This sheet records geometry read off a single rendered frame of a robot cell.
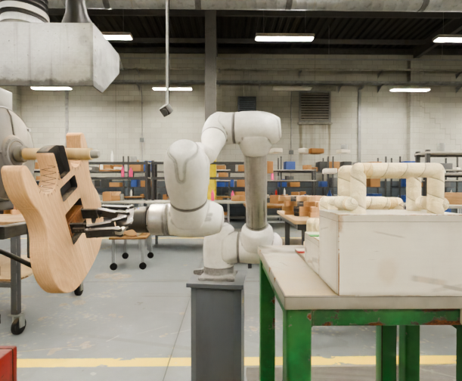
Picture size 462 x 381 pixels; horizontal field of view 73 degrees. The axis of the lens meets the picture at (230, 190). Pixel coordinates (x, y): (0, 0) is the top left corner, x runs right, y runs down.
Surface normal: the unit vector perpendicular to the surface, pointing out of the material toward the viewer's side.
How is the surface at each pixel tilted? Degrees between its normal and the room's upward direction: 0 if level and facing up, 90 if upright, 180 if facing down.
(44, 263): 102
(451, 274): 90
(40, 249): 90
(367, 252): 90
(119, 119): 90
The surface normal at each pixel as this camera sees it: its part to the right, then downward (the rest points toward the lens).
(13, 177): 0.02, 0.26
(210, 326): -0.11, 0.01
